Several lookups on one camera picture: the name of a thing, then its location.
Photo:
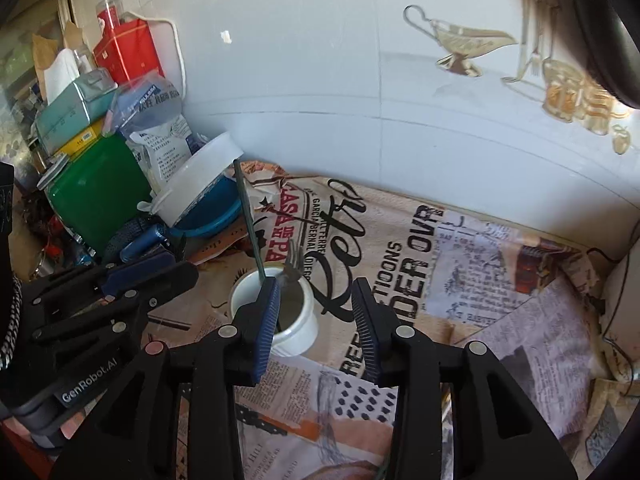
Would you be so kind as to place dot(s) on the grey textured pad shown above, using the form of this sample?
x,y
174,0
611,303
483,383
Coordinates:
x,y
605,435

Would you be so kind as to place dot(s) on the green tin container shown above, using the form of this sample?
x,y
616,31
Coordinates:
x,y
95,190

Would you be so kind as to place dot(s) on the teal tissue box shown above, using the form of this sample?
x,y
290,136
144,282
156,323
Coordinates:
x,y
70,110

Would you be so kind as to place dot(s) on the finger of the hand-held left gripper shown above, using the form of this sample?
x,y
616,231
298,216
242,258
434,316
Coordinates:
x,y
165,275
145,243

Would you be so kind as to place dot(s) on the metal fork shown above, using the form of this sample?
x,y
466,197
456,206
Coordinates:
x,y
292,272

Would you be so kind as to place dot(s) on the brown woven mat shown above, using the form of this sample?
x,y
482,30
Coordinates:
x,y
585,430

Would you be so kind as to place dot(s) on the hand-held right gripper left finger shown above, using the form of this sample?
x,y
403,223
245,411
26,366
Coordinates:
x,y
265,332

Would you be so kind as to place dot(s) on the white wall sticker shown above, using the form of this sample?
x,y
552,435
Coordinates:
x,y
226,36

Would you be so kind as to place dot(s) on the newspaper print tablecloth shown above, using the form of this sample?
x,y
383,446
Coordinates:
x,y
475,300

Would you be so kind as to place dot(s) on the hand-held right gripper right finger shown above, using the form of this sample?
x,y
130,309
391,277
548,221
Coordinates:
x,y
364,335

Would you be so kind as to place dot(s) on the clear plastic cup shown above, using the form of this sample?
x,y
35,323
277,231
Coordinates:
x,y
109,15

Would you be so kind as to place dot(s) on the white cup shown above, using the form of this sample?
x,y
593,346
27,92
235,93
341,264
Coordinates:
x,y
295,330

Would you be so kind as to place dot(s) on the white blue plastic bag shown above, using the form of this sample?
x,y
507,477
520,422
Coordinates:
x,y
160,145

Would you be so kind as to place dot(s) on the gold lamp wall decal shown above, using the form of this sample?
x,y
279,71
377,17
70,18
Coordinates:
x,y
467,40

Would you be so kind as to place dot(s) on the yellow box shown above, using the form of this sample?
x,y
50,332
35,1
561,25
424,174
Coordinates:
x,y
82,137

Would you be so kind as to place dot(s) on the green chopstick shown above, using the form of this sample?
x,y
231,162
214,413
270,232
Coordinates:
x,y
248,220

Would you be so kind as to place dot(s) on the red box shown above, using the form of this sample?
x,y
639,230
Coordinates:
x,y
130,50

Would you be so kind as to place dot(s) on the brown paper bag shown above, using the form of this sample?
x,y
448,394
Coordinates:
x,y
42,47

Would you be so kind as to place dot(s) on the blue bowl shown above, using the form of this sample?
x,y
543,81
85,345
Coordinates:
x,y
210,215

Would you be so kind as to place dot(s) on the black pan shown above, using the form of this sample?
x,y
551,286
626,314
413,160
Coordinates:
x,y
600,25

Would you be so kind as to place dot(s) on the white appliance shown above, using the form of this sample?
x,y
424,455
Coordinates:
x,y
622,305

